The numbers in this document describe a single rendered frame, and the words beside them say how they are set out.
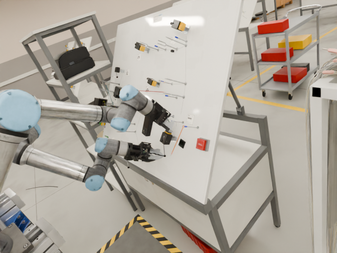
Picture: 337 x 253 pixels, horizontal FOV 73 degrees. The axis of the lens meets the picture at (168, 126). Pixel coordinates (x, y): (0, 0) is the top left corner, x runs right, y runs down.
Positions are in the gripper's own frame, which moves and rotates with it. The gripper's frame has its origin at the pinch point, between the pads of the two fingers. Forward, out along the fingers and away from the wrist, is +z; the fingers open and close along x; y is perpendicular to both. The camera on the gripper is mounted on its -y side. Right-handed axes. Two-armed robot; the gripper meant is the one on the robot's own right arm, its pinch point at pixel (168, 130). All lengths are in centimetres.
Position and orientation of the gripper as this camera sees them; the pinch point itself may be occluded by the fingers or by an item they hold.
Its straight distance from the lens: 120.5
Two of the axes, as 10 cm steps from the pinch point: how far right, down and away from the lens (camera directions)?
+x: -5.8, -4.1, 7.0
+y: 6.0, -8.0, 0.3
